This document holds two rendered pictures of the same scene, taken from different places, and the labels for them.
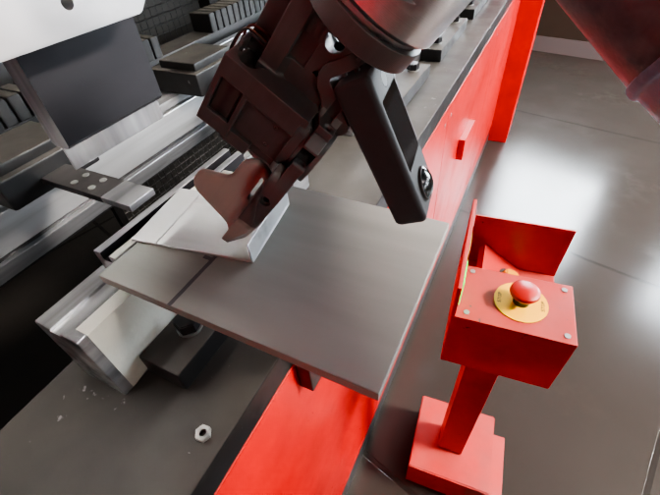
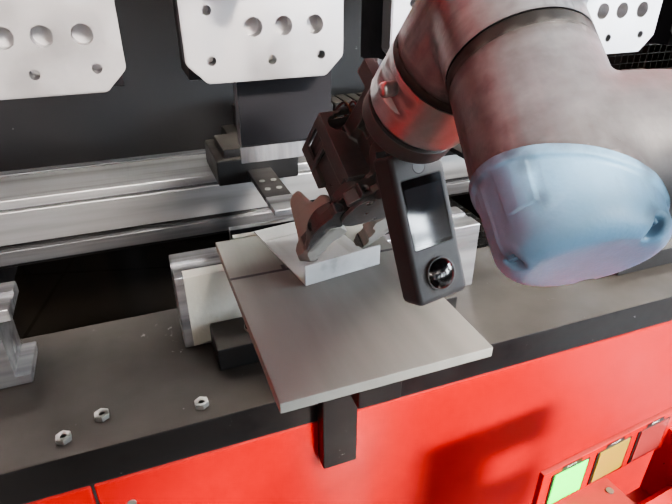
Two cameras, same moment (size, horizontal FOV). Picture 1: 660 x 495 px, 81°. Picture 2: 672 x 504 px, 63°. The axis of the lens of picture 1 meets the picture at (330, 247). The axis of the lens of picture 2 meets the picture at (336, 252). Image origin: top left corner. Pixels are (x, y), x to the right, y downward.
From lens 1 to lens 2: 0.25 m
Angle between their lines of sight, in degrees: 34
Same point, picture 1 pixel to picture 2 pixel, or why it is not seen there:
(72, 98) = (259, 116)
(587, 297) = not seen: outside the picture
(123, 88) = (300, 121)
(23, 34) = (236, 72)
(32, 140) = not seen: hidden behind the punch
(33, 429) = (126, 332)
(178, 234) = (282, 243)
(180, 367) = (224, 346)
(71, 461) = (126, 362)
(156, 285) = (237, 265)
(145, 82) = not seen: hidden behind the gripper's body
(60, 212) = (253, 204)
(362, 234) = (406, 312)
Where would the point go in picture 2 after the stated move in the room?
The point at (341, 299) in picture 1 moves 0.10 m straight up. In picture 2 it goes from (331, 340) to (331, 232)
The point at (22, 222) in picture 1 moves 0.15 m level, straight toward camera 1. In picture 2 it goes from (223, 198) to (212, 244)
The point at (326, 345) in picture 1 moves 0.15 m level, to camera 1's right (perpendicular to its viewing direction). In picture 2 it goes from (286, 358) to (457, 454)
